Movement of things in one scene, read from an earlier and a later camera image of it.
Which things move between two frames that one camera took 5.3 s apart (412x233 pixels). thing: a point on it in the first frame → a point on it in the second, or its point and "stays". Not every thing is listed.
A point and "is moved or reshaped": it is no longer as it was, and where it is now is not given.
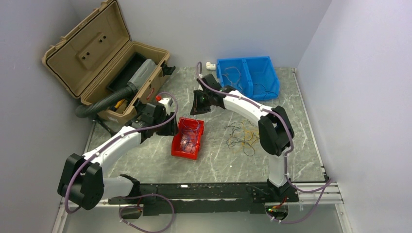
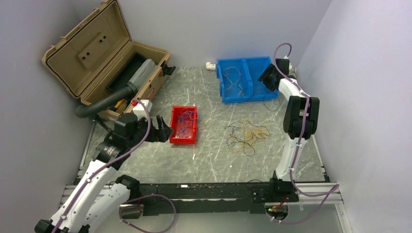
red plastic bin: x=186 y=143 is moved or reshaped
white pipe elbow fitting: x=210 y=66 stays
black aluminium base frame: x=158 y=199 stays
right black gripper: x=197 y=108 → x=263 y=77
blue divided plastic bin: x=255 y=77 stays
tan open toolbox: x=97 y=62 stays
